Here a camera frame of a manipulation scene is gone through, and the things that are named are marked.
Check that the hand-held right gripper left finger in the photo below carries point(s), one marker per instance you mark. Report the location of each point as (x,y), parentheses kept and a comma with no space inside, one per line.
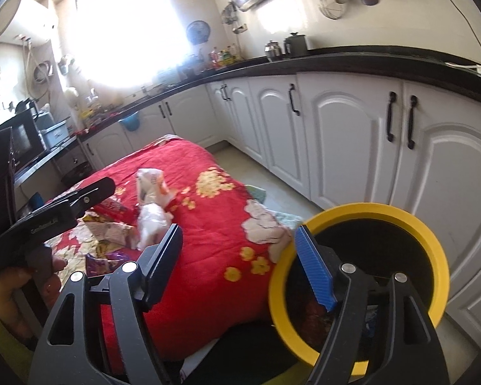
(160,264)

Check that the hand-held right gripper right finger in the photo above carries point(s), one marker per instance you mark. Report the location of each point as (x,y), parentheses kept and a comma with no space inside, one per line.
(314,272)

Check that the red stick packet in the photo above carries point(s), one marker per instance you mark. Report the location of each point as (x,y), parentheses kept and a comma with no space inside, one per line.
(110,206)

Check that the brown white snack packet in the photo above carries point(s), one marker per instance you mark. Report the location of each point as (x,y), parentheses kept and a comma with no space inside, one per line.
(116,232)

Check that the yellow-rimmed bin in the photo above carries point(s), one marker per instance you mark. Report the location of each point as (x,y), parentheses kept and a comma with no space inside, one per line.
(384,210)

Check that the person's left hand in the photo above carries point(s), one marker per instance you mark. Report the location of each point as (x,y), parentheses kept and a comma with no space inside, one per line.
(16,300)

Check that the white crumpled plastic bag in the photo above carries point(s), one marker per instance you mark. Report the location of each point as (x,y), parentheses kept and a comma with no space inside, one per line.
(154,224)

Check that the black microwave oven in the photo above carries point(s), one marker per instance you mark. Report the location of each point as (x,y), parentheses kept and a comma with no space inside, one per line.
(26,138)

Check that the metal shelf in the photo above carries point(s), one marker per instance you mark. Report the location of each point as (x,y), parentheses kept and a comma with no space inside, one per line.
(44,160)

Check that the purple wrapper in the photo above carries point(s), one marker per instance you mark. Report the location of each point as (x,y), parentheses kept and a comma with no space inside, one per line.
(104,262)

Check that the white orange crumpled wrapper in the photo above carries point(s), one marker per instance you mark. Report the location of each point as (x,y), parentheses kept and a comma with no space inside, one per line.
(154,184)

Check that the red floral blanket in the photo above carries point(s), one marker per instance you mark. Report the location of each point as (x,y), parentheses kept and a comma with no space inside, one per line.
(216,224)

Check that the grey plastic box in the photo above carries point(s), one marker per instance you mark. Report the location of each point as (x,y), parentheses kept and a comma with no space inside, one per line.
(55,132)

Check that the yellow-green cloth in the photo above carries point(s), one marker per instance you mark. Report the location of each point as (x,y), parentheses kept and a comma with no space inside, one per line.
(282,377)

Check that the white water heater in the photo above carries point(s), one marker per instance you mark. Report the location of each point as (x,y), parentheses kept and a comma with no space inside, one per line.
(20,18)

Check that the kitchen window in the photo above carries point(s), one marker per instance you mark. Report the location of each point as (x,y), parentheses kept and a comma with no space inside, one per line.
(132,28)

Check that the group of condiment bottles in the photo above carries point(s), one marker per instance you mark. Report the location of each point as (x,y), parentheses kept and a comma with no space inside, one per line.
(224,57)

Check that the small blue fan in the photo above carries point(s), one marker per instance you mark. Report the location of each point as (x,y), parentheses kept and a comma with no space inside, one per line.
(197,32)

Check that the black kitchen countertop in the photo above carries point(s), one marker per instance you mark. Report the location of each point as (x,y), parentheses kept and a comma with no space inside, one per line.
(344,58)

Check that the steel teapot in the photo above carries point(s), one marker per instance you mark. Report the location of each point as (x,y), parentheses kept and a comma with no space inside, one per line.
(273,51)

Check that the hanging small kitchen tools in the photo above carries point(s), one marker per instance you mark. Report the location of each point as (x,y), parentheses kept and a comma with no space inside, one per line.
(231,16)

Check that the dark lidded pot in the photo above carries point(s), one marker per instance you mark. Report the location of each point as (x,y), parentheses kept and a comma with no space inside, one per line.
(296,45)

